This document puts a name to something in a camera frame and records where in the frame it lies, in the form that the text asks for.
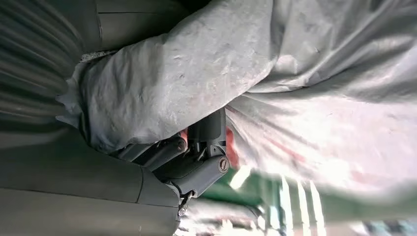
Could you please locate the green conveyor belt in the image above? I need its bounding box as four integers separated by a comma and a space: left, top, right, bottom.
199, 169, 417, 227

